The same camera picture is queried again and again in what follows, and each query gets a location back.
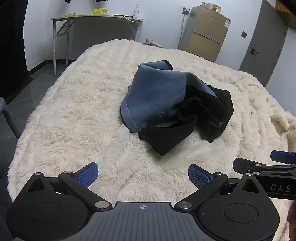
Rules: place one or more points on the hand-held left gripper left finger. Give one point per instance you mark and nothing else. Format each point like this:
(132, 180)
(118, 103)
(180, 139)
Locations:
(89, 175)

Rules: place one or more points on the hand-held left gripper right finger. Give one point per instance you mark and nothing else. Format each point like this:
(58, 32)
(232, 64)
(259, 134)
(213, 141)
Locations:
(198, 177)

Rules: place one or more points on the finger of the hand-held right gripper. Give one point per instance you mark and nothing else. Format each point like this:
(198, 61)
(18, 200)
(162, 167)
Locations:
(283, 156)
(245, 165)

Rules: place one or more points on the blue and black pants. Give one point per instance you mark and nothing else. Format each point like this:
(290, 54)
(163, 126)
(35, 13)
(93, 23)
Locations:
(157, 97)

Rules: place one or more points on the person's right hand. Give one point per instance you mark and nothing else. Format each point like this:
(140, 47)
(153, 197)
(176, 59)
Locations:
(293, 213)

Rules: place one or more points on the cream fluffy blanket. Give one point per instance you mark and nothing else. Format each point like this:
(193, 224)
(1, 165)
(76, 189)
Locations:
(81, 115)

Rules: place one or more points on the grey chair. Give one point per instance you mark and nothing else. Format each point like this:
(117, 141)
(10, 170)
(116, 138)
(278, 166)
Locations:
(9, 118)

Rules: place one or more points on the grey door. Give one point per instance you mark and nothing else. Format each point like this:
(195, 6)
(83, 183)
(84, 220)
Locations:
(266, 34)

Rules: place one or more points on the pink hair dryer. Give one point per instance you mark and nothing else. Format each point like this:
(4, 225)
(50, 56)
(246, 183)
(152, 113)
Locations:
(152, 43)

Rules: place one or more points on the gold fridge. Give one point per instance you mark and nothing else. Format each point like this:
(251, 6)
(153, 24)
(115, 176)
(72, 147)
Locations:
(205, 27)

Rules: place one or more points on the blue fridge sticker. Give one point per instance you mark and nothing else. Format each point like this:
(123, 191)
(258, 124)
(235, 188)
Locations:
(227, 22)

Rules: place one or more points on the black curtain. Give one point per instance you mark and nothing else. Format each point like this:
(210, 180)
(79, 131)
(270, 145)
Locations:
(11, 46)

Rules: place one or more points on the grey folding table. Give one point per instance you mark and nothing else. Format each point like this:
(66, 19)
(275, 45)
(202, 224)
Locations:
(92, 17)

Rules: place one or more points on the gold lidded jar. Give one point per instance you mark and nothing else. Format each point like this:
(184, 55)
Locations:
(217, 8)

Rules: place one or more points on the thin wooden board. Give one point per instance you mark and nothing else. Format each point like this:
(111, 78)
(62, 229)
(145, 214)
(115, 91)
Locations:
(69, 15)

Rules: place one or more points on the black phone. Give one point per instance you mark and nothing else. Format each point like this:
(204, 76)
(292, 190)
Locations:
(122, 15)

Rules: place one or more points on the yellow tissue box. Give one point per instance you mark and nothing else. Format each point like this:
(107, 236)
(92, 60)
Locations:
(100, 11)

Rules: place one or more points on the pink patterned box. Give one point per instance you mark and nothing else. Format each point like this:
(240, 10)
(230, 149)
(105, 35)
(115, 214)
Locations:
(207, 4)

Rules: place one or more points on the clear pump bottle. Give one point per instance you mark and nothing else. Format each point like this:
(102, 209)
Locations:
(136, 12)

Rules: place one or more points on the black striped hanging garment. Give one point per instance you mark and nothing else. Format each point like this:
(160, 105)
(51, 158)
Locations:
(67, 1)

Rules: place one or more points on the grey wall switch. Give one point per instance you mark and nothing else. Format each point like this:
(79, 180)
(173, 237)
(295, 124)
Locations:
(244, 34)

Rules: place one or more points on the wall socket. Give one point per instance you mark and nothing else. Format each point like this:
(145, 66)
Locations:
(185, 10)

